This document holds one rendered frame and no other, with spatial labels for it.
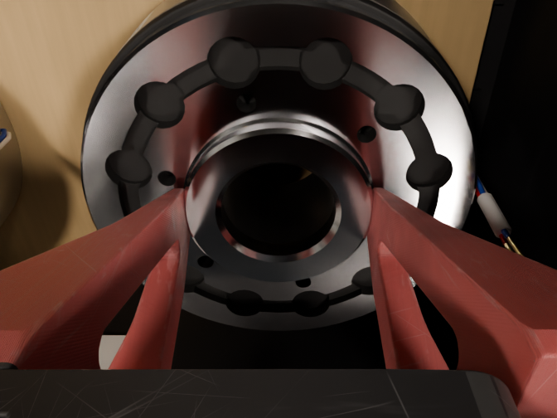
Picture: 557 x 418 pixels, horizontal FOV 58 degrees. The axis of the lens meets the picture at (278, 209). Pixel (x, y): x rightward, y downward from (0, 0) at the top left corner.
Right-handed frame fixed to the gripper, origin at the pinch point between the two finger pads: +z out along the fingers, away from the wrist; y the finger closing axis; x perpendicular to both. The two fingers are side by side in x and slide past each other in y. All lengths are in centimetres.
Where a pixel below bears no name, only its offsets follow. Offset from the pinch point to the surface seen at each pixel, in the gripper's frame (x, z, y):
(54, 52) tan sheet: -2.6, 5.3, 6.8
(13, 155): 0.7, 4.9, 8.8
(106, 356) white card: 7.3, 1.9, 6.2
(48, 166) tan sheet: 1.5, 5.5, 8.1
